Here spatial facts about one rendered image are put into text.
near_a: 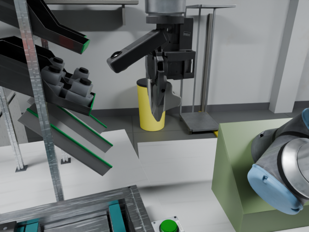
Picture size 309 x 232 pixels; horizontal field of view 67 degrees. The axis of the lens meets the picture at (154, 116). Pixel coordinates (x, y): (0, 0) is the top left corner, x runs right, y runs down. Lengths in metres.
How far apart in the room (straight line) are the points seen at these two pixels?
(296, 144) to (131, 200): 0.43
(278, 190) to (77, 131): 0.60
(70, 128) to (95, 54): 2.68
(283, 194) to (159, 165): 0.59
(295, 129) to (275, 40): 3.46
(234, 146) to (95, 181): 0.52
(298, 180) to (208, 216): 0.38
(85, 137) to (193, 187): 0.42
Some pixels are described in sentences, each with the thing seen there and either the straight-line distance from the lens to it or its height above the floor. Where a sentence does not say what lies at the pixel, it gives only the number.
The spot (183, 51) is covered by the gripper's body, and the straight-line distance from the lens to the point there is 0.47.
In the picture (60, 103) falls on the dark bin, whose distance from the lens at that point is 0.64.
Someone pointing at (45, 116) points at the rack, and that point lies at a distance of 0.63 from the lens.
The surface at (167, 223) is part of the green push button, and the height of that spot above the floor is 0.97.
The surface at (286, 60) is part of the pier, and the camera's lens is 3.98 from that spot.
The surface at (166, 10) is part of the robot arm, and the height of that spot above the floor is 1.44.
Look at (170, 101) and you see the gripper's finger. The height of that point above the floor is 1.27.
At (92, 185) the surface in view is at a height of 0.86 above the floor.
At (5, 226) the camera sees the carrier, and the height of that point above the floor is 0.97.
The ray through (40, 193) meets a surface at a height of 0.86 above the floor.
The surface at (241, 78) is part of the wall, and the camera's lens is 3.91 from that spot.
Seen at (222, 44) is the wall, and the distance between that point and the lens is 3.67.
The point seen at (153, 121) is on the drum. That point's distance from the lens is 3.08.
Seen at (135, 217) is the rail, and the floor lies 0.96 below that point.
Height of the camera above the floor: 1.43
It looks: 23 degrees down
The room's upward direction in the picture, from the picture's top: straight up
